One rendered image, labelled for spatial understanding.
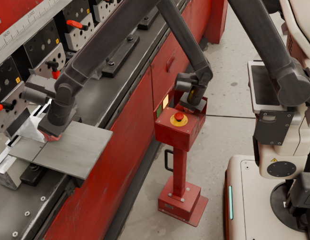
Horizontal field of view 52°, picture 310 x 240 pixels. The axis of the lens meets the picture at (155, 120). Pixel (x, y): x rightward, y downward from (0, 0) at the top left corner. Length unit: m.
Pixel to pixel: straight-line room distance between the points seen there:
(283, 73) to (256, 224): 1.03
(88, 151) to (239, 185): 0.99
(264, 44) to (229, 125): 1.68
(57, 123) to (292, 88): 0.61
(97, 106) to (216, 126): 1.26
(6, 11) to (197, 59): 0.65
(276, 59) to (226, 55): 2.29
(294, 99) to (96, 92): 0.80
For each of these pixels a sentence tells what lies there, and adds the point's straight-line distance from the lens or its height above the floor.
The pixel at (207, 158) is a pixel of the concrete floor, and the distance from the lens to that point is 2.16.
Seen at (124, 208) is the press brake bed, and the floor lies 0.05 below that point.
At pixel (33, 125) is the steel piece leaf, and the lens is 1.09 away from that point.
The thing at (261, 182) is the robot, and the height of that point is 0.28.
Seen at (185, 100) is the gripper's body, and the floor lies 0.82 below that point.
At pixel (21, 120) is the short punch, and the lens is 1.06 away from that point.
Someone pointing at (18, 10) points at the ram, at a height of 1.35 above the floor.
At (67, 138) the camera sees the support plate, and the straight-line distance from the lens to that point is 1.01.
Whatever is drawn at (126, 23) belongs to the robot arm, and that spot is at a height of 1.40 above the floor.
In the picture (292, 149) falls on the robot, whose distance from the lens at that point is 1.20.
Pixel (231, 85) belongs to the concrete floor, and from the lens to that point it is 2.70.
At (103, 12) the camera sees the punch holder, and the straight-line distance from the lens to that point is 1.31.
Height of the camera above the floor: 1.74
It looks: 47 degrees down
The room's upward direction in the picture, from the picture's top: 3 degrees counter-clockwise
